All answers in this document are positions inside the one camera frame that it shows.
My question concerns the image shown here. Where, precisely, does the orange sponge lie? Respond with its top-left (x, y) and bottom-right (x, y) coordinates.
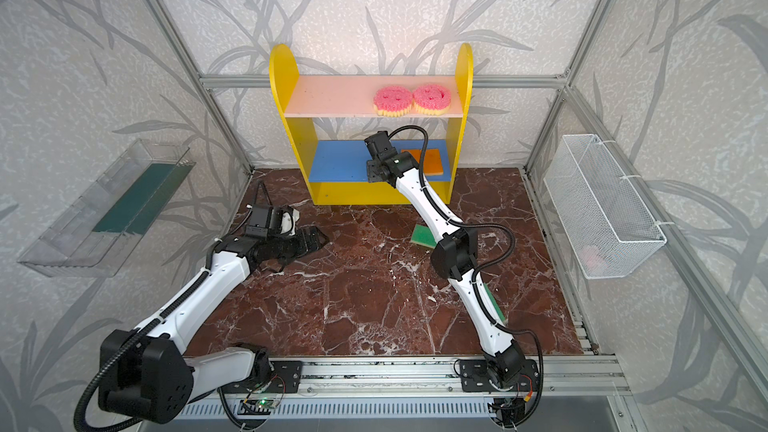
top-left (401, 150), bottom-right (422, 165)
top-left (422, 149), bottom-right (444, 176)

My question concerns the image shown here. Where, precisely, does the pink smiley sponge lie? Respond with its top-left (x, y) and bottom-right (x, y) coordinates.
top-left (412, 84), bottom-right (452, 116)
top-left (373, 86), bottom-right (413, 117)

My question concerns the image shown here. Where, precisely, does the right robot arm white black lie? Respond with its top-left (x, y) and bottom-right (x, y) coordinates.
top-left (364, 125), bottom-right (543, 396)

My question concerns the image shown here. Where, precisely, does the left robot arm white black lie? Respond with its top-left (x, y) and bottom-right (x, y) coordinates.
top-left (73, 205), bottom-right (330, 431)

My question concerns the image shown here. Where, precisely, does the yellow shelf with coloured boards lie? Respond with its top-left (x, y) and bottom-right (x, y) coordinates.
top-left (268, 43), bottom-right (474, 205)

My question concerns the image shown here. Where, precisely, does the green sponge upper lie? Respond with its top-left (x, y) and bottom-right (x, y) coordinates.
top-left (410, 225), bottom-right (436, 249)

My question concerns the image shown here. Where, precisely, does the green sponge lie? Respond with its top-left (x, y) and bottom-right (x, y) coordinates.
top-left (410, 225), bottom-right (436, 249)
top-left (485, 287), bottom-right (507, 325)

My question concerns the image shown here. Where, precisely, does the dark green tray liner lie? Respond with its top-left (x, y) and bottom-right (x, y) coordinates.
top-left (92, 163), bottom-right (193, 235)

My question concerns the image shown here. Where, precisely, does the green circuit board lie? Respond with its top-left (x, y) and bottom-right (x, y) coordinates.
top-left (237, 397), bottom-right (282, 417)

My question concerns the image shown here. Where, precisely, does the green sponge lower right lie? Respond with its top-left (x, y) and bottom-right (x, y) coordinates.
top-left (485, 287), bottom-right (507, 325)

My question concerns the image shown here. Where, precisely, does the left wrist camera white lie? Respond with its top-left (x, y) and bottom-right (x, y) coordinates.
top-left (280, 206), bottom-right (300, 236)

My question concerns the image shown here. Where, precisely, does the clear plastic wall tray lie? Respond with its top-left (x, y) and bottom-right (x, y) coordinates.
top-left (18, 139), bottom-right (196, 278)

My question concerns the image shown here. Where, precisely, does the white wire mesh basket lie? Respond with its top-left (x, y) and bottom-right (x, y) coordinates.
top-left (544, 134), bottom-right (667, 280)

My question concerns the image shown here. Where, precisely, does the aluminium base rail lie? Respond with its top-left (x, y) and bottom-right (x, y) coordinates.
top-left (161, 356), bottom-right (631, 400)

